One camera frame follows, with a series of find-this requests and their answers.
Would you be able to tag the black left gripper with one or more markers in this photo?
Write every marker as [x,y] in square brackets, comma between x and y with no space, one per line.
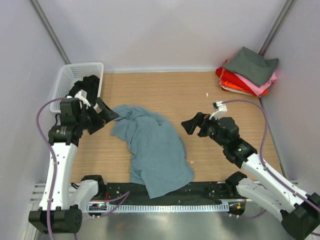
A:
[106,113]

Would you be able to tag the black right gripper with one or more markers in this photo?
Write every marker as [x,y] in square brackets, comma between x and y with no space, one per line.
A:
[200,120]

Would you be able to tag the light blue t shirt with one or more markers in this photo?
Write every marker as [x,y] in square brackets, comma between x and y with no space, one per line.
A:
[158,154]

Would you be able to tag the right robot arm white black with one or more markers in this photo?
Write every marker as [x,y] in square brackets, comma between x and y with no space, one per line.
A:
[297,211]

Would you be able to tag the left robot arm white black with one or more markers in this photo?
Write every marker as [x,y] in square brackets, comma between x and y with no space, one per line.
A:
[59,211]

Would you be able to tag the black t shirt in basket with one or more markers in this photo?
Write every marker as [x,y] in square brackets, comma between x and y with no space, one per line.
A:
[89,84]

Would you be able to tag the white folded t shirt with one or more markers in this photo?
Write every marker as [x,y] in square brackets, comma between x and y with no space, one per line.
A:
[236,91]

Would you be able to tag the white plastic laundry basket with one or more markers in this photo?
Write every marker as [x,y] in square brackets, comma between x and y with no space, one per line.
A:
[71,73]

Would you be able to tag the red folded t shirt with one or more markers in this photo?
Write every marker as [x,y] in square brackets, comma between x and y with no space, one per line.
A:
[224,74]

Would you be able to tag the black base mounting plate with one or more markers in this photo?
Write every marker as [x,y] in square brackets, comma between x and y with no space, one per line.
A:
[193,194]

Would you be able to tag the pink folded t shirt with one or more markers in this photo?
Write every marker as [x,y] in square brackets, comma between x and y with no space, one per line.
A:
[254,85]

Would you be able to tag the orange folded t shirt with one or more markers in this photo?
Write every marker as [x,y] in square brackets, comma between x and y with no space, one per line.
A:
[242,88]

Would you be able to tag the grey folded t shirt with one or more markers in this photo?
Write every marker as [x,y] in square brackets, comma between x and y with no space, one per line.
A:
[252,65]

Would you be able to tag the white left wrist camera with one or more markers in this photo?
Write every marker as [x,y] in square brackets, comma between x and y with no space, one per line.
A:
[82,94]

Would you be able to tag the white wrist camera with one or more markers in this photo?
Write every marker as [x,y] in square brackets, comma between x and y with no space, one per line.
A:
[82,94]
[220,109]

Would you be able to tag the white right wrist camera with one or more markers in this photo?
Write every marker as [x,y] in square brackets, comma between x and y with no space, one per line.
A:
[220,109]

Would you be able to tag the white slotted cable duct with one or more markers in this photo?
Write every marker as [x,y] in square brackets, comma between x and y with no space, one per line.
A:
[124,209]

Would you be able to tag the aluminium frame rail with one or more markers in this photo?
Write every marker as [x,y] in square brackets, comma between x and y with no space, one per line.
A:
[39,190]

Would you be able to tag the grey metal corner post left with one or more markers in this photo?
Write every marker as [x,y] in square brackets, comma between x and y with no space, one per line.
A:
[50,31]

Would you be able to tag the grey metal corner post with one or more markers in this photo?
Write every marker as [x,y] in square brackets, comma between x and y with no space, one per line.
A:
[50,31]
[275,29]

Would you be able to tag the grey metal corner post right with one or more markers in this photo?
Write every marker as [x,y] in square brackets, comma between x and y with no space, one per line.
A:
[275,29]

